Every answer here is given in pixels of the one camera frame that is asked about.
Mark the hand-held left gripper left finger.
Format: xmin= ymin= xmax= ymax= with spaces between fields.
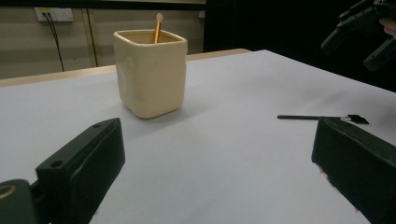
xmin=35 ymin=117 xmax=126 ymax=224

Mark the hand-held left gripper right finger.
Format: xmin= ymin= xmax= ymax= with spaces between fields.
xmin=311 ymin=116 xmax=396 ymax=224

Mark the beige square ceramic cup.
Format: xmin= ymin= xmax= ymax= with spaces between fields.
xmin=112 ymin=29 xmax=189 ymax=119

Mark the orange-handled makeup brush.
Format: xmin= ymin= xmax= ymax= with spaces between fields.
xmin=153 ymin=12 xmax=164 ymax=45

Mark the black curtain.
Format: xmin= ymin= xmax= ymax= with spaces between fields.
xmin=203 ymin=0 xmax=396 ymax=93

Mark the white table cover sheet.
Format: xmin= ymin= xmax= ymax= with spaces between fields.
xmin=0 ymin=49 xmax=396 ymax=224

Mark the black wall power cable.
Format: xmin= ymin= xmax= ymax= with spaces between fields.
xmin=43 ymin=12 xmax=65 ymax=73

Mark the white wall outlet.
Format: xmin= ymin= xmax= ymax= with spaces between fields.
xmin=34 ymin=7 xmax=75 ymax=22

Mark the black horizontal frame bar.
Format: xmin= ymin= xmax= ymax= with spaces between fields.
xmin=0 ymin=0 xmax=207 ymax=11

